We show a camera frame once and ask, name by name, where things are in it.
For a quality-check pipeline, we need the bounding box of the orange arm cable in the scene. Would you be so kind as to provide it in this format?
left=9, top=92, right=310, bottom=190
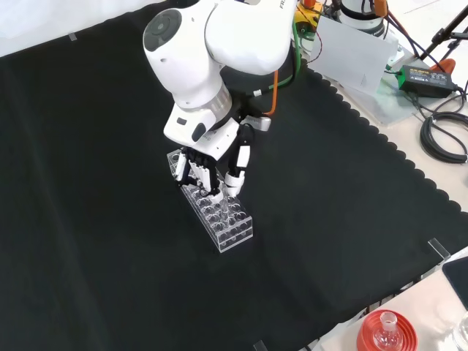
left=265, top=69, right=279, bottom=116

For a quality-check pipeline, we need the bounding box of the clear test tube rack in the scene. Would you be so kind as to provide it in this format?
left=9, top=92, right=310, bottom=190
left=166, top=148, right=254, bottom=254

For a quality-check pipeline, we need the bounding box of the black power adapter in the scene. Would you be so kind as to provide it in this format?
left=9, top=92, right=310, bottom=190
left=397, top=64, right=456, bottom=99

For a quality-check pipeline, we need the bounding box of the black cloth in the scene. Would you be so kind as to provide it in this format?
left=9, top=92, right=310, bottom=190
left=0, top=0, right=464, bottom=351

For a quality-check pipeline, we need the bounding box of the round-bottom glass flask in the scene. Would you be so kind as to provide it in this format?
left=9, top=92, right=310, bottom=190
left=371, top=312, right=400, bottom=351

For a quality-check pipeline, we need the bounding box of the clear glass test tube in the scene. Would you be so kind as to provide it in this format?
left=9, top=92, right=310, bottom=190
left=218, top=196, right=230, bottom=224

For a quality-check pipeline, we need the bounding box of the red flask ring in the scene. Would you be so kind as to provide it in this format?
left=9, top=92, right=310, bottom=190
left=356, top=309, right=418, bottom=351

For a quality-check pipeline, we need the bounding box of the clear base plate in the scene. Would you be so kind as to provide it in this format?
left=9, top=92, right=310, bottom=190
left=288, top=20, right=434, bottom=128

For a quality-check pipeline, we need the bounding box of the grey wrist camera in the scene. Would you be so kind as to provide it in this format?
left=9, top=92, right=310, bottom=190
left=243, top=115, right=272, bottom=132

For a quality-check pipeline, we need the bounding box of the orange clamp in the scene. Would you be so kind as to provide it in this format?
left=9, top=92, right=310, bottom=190
left=430, top=58, right=457, bottom=74

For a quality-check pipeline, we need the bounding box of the black tripod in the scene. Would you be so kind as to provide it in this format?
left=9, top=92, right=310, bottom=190
left=420, top=3, right=468, bottom=63

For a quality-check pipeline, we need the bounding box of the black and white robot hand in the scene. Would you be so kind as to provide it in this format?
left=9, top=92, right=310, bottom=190
left=173, top=117, right=256, bottom=205

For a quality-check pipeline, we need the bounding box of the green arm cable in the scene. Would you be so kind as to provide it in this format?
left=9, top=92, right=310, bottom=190
left=252, top=21, right=308, bottom=98

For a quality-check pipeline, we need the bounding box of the thin red cable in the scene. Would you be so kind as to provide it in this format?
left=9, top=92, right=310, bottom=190
left=313, top=29, right=325, bottom=62

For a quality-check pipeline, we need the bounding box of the coiled black cable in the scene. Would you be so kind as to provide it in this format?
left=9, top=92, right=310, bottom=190
left=419, top=112, right=468, bottom=164

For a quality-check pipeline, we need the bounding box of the yellow stop button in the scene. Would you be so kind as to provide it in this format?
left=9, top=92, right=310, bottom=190
left=295, top=0, right=325, bottom=34

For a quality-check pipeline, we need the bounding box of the pale board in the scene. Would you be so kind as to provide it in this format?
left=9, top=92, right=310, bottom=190
left=308, top=16, right=399, bottom=98

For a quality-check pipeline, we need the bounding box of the dark tablet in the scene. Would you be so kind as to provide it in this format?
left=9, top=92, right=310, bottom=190
left=441, top=255, right=468, bottom=312

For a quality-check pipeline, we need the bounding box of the clear glass vessel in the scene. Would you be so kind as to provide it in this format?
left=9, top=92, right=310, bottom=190
left=451, top=316, right=468, bottom=351

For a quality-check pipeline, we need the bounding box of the orange and black cable bundle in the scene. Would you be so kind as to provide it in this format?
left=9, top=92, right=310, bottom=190
left=378, top=0, right=426, bottom=61

